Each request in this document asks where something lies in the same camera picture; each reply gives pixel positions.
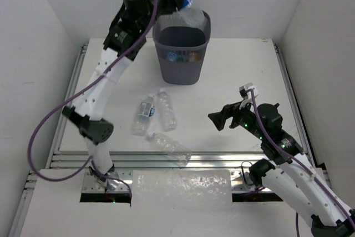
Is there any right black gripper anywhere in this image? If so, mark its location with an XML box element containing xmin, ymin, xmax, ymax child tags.
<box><xmin>207</xmin><ymin>95</ymin><xmax>265</xmax><ymax>140</ymax></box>

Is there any small blue cap bottle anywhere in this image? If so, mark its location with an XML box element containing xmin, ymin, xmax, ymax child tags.
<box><xmin>165</xmin><ymin>52</ymin><xmax>178</xmax><ymax>62</ymax></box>

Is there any aluminium front rail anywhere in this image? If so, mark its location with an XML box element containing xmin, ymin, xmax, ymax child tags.
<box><xmin>47</xmin><ymin>150</ymin><xmax>314</xmax><ymax>193</ymax></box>

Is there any purple cable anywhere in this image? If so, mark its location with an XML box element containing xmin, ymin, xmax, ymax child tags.
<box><xmin>246</xmin><ymin>88</ymin><xmax>355</xmax><ymax>237</ymax></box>
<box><xmin>27</xmin><ymin>0</ymin><xmax>159</xmax><ymax>201</ymax></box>

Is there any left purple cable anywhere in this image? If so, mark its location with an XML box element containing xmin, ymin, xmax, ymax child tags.
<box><xmin>27</xmin><ymin>0</ymin><xmax>159</xmax><ymax>201</ymax></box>

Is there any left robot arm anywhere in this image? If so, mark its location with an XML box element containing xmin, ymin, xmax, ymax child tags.
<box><xmin>62</xmin><ymin>0</ymin><xmax>191</xmax><ymax>184</ymax></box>

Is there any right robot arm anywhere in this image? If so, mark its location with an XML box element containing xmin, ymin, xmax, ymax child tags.
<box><xmin>208</xmin><ymin>102</ymin><xmax>354</xmax><ymax>236</ymax></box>

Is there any blue label water bottle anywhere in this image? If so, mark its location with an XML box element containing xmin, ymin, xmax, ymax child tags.
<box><xmin>178</xmin><ymin>0</ymin><xmax>206</xmax><ymax>28</ymax></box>

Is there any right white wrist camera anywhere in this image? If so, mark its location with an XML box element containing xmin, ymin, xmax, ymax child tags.
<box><xmin>239</xmin><ymin>83</ymin><xmax>259</xmax><ymax>99</ymax></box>

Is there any clear crinkled water bottle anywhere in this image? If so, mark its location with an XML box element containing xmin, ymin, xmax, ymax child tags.
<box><xmin>158</xmin><ymin>88</ymin><xmax>178</xmax><ymax>132</ymax></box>

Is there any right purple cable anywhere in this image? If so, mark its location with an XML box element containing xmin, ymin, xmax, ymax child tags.
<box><xmin>246</xmin><ymin>88</ymin><xmax>355</xmax><ymax>237</ymax></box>

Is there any white label water bottle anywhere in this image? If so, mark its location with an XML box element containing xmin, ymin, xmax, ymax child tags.
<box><xmin>131</xmin><ymin>94</ymin><xmax>155</xmax><ymax>136</ymax></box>

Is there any grey mesh waste bin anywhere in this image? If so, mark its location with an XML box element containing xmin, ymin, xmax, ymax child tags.
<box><xmin>153</xmin><ymin>12</ymin><xmax>211</xmax><ymax>85</ymax></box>

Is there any orange juice bottle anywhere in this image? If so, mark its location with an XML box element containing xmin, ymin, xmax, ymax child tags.
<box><xmin>188</xmin><ymin>52</ymin><xmax>200</xmax><ymax>62</ymax></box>

